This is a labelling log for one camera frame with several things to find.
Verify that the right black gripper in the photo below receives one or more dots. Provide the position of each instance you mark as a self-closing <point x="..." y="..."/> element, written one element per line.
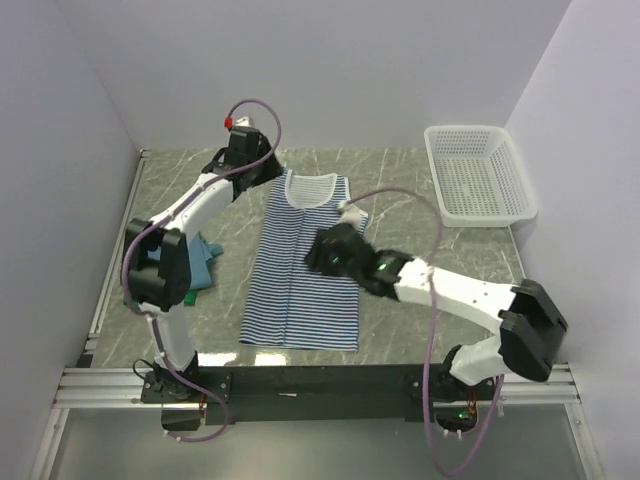
<point x="317" y="257"/>

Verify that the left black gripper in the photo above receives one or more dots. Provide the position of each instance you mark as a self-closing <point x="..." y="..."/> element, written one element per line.
<point x="274" y="169"/>

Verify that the striped tank top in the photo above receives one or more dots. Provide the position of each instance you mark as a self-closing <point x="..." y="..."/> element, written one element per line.
<point x="288" y="306"/>

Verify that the blue tank top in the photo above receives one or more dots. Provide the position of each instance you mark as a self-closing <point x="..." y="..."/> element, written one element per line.
<point x="202" y="255"/>

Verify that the green tank top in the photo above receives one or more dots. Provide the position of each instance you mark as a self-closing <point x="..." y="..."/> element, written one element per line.
<point x="189" y="300"/>

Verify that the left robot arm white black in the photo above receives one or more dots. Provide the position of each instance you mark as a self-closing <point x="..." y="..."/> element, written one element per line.
<point x="156" y="272"/>

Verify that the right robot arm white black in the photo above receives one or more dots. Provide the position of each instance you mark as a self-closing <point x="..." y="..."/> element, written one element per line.
<point x="526" y="327"/>

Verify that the white plastic basket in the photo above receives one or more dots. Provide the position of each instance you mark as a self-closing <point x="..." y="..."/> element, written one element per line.
<point x="478" y="177"/>

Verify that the black base beam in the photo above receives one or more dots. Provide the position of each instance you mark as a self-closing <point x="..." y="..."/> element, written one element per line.
<point x="306" y="393"/>

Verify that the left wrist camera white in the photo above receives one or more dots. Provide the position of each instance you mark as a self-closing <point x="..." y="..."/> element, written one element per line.
<point x="242" y="123"/>

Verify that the aluminium rail frame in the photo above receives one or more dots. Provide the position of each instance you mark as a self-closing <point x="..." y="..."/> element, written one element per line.
<point x="538" y="431"/>

